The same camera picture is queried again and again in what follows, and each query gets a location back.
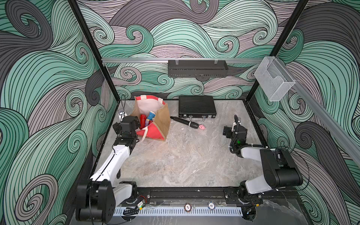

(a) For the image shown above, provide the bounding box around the red flashlight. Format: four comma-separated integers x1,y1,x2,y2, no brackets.
140,114,147,129

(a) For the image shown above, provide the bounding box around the red jute tote bag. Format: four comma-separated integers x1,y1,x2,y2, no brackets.
131,95,170,142

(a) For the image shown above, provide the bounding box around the small blue object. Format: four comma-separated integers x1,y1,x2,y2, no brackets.
147,111,156,121

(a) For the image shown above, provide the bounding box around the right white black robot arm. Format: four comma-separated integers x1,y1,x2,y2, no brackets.
223,124,303,198

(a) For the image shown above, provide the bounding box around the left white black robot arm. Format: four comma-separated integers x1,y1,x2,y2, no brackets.
75,116,140,223

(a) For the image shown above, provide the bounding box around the black microphone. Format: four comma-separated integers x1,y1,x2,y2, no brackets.
170,116,200,129

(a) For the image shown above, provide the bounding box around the black tool on table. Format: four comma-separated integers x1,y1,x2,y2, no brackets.
116,169,121,179

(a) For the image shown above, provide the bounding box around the black hard case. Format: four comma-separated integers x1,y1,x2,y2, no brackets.
178,96,217,119

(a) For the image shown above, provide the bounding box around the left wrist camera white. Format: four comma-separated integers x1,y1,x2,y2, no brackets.
118,111,127,122

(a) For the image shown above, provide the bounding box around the clear plastic wall bin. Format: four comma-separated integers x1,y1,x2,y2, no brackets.
255,56,295,102

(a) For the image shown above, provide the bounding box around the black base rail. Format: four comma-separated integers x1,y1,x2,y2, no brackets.
131,187,298,205

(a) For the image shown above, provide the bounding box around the black wall shelf tray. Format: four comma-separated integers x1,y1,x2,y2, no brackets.
167,60,229,79

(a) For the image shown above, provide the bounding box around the white slotted cable duct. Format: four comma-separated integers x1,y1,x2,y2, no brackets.
112,206,244,218

